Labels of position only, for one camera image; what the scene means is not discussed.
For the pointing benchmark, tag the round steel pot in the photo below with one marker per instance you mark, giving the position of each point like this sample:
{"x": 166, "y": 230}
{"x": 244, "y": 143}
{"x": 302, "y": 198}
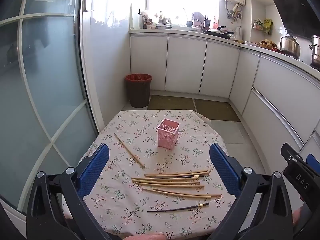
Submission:
{"x": 290, "y": 46}

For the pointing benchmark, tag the wall spice rack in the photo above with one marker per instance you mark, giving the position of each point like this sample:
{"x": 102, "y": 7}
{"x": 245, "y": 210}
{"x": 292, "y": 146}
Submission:
{"x": 257, "y": 26}

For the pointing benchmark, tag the black range hood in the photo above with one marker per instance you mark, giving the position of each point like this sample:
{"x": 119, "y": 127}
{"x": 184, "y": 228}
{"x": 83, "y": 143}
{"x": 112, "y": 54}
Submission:
{"x": 295, "y": 10}

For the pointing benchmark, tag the grey cloth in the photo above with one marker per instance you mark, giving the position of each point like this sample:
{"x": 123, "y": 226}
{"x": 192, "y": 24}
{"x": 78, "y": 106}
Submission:
{"x": 198, "y": 16}

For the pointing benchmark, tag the red bottle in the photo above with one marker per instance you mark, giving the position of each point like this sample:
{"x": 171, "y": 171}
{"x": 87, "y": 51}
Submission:
{"x": 215, "y": 24}

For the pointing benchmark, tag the tall steel stockpot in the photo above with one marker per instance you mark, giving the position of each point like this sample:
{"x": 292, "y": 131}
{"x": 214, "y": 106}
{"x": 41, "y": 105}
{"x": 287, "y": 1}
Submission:
{"x": 316, "y": 47}

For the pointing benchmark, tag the white kettle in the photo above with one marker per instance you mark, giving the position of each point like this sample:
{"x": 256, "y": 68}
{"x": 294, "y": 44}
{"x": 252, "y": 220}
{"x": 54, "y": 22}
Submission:
{"x": 238, "y": 33}

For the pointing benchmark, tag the black frying pan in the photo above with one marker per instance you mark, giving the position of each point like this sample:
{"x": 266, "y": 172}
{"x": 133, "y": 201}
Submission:
{"x": 220, "y": 33}

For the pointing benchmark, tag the white cutting board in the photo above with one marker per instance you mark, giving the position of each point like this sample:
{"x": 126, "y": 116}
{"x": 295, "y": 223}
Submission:
{"x": 134, "y": 17}

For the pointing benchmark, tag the water heater pipes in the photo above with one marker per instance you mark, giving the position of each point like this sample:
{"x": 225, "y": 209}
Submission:
{"x": 232, "y": 11}

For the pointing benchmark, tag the dark knife block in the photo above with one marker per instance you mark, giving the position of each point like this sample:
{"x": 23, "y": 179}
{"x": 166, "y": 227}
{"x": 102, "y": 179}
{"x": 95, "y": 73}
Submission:
{"x": 208, "y": 23}

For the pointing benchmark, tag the frosted glass sliding door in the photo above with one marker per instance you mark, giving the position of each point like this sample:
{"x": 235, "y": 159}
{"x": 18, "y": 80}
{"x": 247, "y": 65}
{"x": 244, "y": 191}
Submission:
{"x": 37, "y": 92}

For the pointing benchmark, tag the dark chopstick with gold band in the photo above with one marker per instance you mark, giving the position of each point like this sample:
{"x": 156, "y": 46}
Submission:
{"x": 175, "y": 209}
{"x": 175, "y": 177}

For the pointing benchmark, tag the tan bamboo chopstick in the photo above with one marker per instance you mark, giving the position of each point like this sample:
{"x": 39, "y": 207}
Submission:
{"x": 130, "y": 150}

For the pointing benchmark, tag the white kitchen cabinet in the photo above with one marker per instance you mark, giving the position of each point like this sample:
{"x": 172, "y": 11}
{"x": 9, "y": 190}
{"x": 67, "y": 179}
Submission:
{"x": 185, "y": 62}

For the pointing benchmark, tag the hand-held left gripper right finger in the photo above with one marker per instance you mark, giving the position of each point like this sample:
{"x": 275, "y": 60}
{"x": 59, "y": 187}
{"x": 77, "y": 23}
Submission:
{"x": 225, "y": 170}

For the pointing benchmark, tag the metal basin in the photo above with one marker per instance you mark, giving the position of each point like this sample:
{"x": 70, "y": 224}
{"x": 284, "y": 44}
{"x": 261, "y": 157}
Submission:
{"x": 163, "y": 26}

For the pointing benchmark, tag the yellow-green bag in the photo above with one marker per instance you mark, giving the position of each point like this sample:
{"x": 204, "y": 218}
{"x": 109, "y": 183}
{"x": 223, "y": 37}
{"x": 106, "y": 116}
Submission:
{"x": 268, "y": 25}

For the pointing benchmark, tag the plate of food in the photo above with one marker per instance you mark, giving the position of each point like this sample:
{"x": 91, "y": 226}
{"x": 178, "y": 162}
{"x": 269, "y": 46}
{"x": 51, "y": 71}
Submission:
{"x": 267, "y": 43}

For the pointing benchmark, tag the black teapot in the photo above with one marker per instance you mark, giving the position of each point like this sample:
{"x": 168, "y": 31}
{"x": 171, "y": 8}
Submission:
{"x": 190, "y": 24}

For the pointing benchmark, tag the brown trash bin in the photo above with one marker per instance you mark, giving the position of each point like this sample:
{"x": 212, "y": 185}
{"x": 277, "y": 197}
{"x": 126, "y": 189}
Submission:
{"x": 138, "y": 95}

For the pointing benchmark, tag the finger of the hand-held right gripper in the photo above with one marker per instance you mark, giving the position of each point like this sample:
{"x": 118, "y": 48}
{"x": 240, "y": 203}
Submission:
{"x": 313, "y": 161}
{"x": 293, "y": 155}

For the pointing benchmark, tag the red bin liner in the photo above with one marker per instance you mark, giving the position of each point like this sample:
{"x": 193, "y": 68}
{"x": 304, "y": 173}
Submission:
{"x": 138, "y": 77}

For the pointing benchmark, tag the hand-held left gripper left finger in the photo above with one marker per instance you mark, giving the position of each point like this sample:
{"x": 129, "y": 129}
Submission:
{"x": 95, "y": 170}

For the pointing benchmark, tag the brown jar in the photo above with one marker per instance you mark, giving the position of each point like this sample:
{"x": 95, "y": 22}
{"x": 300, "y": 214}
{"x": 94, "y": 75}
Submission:
{"x": 148, "y": 23}

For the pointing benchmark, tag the olive floor mat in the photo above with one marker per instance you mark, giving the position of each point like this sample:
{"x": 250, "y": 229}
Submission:
{"x": 215, "y": 110}
{"x": 170, "y": 103}

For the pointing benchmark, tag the pink perforated plastic basket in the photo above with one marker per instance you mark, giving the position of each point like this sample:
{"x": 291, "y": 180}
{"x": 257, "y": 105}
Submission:
{"x": 166, "y": 140}

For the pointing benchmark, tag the pile of bamboo chopsticks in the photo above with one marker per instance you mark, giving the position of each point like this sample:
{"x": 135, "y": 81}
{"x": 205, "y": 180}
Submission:
{"x": 175, "y": 173}

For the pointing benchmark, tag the floral printed tablecloth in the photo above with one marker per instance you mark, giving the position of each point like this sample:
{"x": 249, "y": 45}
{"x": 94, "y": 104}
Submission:
{"x": 120, "y": 205}

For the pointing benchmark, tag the small potted plants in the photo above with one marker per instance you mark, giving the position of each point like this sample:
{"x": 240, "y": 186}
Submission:
{"x": 161, "y": 20}

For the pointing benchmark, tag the white kitchen countertop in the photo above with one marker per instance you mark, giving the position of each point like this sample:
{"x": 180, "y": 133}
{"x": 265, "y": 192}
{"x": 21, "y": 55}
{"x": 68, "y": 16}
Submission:
{"x": 160, "y": 30}

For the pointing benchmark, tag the person's pink trouser leg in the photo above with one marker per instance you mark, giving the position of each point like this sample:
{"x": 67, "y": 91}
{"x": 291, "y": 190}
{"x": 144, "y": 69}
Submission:
{"x": 145, "y": 237}
{"x": 297, "y": 217}

